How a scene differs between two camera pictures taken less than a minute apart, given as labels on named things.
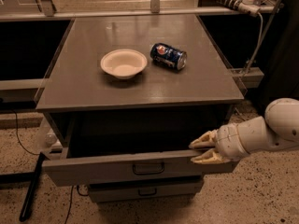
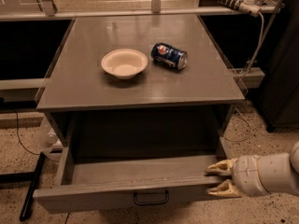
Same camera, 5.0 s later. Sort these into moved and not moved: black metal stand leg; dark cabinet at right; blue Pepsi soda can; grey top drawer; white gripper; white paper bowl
Moved: grey top drawer; white gripper
Not moved: white paper bowl; blue Pepsi soda can; black metal stand leg; dark cabinet at right
